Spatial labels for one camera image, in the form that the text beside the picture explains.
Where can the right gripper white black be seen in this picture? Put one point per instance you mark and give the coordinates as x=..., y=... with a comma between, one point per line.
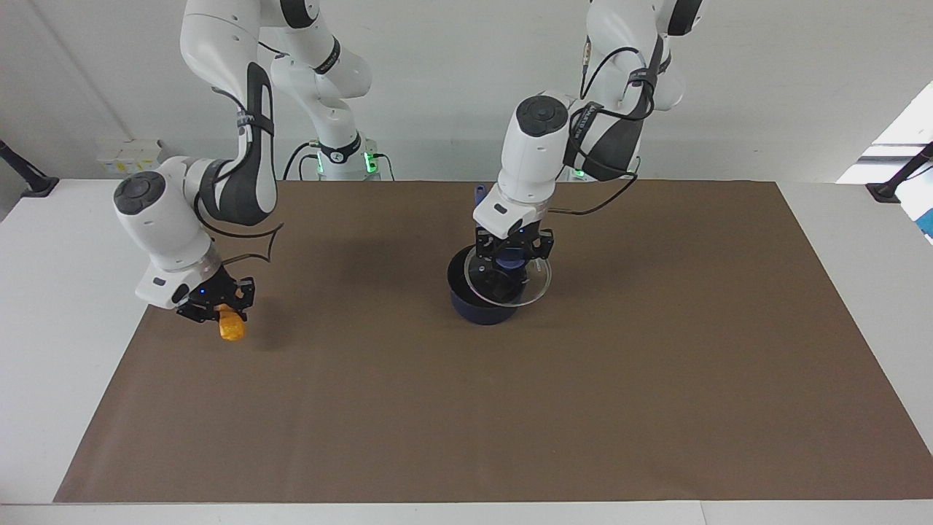
x=164, y=286

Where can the glass lid purple knob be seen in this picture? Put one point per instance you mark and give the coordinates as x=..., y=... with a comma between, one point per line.
x=510, y=293

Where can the blue white box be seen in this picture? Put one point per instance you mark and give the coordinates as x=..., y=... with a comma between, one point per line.
x=922, y=211

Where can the yellow toy corn cob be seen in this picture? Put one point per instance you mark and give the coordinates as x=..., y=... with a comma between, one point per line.
x=233, y=329

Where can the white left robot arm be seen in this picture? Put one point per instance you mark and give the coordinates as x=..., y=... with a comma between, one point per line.
x=532, y=153

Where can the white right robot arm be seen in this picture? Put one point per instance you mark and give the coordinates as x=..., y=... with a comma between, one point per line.
x=219, y=44

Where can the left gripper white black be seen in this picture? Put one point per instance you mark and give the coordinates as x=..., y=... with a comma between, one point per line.
x=506, y=215

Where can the white wall outlet box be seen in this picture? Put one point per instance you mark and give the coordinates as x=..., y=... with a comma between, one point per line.
x=131, y=157

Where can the black clamp stand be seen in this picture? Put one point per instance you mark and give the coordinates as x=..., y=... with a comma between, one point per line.
x=40, y=186
x=885, y=191

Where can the brown table mat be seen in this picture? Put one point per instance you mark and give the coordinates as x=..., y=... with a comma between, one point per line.
x=510, y=401

